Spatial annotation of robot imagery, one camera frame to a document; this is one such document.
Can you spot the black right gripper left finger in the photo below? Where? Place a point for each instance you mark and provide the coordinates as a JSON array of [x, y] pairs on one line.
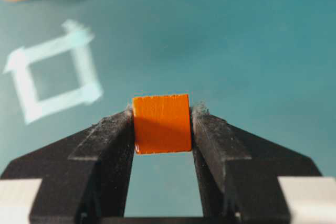
[[81, 178]]

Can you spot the white tape square marker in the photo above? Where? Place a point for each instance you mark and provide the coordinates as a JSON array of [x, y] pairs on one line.
[[56, 74]]

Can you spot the orange wooden block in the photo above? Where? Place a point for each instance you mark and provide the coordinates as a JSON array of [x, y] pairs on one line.
[[162, 124]]

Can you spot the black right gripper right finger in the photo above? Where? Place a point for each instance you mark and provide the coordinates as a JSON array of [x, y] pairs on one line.
[[238, 171]]

